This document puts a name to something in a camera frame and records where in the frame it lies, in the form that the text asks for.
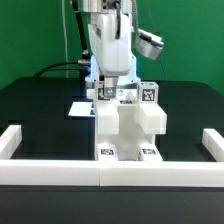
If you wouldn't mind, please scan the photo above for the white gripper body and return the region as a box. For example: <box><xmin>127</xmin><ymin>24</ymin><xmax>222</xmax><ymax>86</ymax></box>
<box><xmin>88</xmin><ymin>13</ymin><xmax>132</xmax><ymax>76</ymax></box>

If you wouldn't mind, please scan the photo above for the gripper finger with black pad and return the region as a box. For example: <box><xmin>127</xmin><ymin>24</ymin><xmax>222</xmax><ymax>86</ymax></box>
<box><xmin>104</xmin><ymin>77</ymin><xmax>118</xmax><ymax>98</ymax></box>

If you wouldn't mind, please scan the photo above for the white tagged cube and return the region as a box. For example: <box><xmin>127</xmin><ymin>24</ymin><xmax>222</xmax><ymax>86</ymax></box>
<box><xmin>137</xmin><ymin>82</ymin><xmax>159</xmax><ymax>104</ymax></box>
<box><xmin>95</xmin><ymin>81</ymin><xmax>116</xmax><ymax>103</ymax></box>

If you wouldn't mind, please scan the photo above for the white chair back frame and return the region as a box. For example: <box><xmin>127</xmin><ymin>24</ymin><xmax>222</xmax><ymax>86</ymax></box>
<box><xmin>85</xmin><ymin>87</ymin><xmax>168</xmax><ymax>137</ymax></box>

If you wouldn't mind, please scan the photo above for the white chair seat part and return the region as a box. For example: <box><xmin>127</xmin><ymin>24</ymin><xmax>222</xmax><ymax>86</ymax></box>
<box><xmin>95</xmin><ymin>104</ymin><xmax>155</xmax><ymax>161</ymax></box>

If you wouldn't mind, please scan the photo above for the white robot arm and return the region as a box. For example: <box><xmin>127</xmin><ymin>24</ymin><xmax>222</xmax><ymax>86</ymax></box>
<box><xmin>82</xmin><ymin>0</ymin><xmax>164</xmax><ymax>98</ymax></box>

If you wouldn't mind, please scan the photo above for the white marker base sheet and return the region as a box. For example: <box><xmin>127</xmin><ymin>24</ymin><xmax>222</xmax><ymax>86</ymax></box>
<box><xmin>69</xmin><ymin>102</ymin><xmax>95</xmax><ymax>117</ymax></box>

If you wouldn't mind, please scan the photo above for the black cable post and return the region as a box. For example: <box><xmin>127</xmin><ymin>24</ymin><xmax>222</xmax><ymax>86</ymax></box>
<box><xmin>70</xmin><ymin>0</ymin><xmax>90</xmax><ymax>87</ymax></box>

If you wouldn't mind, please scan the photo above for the black thick cable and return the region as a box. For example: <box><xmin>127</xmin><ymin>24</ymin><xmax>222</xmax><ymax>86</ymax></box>
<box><xmin>32</xmin><ymin>60</ymin><xmax>91</xmax><ymax>78</ymax></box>

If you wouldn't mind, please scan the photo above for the thin white cable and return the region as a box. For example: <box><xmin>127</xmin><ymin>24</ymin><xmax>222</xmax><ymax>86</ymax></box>
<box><xmin>61</xmin><ymin>0</ymin><xmax>70</xmax><ymax>78</ymax></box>

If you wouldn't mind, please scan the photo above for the white U-shaped fence wall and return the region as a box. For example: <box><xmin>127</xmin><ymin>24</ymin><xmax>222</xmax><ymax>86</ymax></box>
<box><xmin>0</xmin><ymin>125</ymin><xmax>224</xmax><ymax>187</ymax></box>

